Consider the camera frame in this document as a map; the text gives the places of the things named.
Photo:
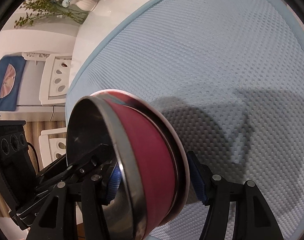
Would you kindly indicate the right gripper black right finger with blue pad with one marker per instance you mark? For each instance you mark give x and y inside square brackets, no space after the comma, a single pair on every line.
[253,217]

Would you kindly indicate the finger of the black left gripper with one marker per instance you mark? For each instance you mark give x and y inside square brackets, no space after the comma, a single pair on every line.
[101,161]

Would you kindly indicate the light blue quilted mat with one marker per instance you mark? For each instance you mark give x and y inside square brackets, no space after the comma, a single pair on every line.
[229,77]

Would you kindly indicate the black camera box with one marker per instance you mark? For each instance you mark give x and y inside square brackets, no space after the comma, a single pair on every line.
[17,174]

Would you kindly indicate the blue cushion pink pattern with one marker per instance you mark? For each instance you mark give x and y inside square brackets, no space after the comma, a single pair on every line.
[11,73]

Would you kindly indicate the pink cartoon bowl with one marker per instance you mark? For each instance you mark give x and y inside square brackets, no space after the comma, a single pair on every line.
[160,155]

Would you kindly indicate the white ribbed vase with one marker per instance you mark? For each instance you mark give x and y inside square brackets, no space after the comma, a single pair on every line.
[86,5]

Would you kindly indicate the white chair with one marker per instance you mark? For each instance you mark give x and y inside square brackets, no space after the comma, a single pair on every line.
[55,79]
[51,148]

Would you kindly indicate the magenta steel bowl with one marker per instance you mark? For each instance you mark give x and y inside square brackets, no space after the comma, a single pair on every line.
[93,122]

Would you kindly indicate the white chair far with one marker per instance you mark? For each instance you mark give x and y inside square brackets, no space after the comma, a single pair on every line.
[55,79]

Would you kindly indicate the white chair near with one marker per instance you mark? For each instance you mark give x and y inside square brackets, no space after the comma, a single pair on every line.
[51,148]

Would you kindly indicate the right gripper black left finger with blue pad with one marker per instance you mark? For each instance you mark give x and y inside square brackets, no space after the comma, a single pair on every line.
[56,218]

